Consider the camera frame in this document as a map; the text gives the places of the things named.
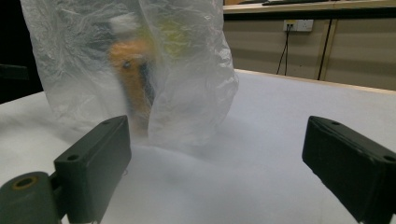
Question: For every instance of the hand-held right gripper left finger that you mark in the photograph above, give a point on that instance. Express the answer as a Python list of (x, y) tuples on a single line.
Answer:
[(93, 168)]

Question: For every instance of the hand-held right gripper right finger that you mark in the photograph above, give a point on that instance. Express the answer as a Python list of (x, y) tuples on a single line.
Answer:
[(351, 161)]

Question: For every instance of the clear plastic bag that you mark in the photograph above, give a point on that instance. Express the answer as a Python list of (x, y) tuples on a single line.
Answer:
[(186, 77)]

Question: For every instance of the orange object inside bag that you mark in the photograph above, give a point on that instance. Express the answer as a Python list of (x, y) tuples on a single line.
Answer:
[(134, 81)]

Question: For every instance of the wooden desk with beige panels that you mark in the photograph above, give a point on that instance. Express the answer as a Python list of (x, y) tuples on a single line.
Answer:
[(311, 46)]

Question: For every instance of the white object inside bag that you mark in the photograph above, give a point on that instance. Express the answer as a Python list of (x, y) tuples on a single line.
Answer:
[(124, 23)]

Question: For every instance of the yellow-green object inside bag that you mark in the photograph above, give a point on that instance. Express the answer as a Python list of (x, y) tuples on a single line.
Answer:
[(168, 37)]

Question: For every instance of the white wall socket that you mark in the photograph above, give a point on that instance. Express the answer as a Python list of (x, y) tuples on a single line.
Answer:
[(298, 25)]

